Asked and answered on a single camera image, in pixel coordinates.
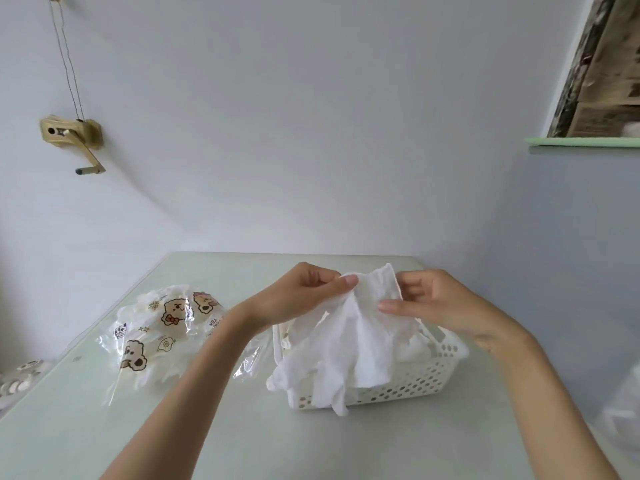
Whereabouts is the person's left forearm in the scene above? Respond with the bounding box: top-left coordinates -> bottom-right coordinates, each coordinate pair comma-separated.
99,307 -> 261,480

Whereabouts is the person's right forearm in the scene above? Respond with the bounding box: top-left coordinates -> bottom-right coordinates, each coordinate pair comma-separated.
487,332 -> 621,480

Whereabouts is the thin steel winch cable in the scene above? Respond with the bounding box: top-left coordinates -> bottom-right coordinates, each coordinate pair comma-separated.
49,0 -> 85,121

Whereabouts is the pale green shelf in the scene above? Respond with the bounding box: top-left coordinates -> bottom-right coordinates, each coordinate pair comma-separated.
523,137 -> 640,148

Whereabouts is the brass wall crank winch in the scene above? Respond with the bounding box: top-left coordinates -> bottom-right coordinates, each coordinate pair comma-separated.
39,114 -> 107,176

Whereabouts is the white perforated plastic basket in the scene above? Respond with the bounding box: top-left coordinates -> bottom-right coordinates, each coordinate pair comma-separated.
271,314 -> 471,411

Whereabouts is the person's left hand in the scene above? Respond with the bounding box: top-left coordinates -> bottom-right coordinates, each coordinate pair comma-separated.
239,262 -> 360,337

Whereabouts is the white cotton glove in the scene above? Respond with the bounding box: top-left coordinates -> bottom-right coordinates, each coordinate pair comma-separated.
267,263 -> 406,417

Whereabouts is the clear bear-print plastic bag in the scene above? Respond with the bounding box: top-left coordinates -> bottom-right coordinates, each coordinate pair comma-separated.
95,283 -> 266,405

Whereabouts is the person's right hand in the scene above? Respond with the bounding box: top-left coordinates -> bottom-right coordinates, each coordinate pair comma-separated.
378,268 -> 532,354

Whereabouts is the white radiator valve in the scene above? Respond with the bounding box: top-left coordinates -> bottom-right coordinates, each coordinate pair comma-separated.
0,359 -> 46,398

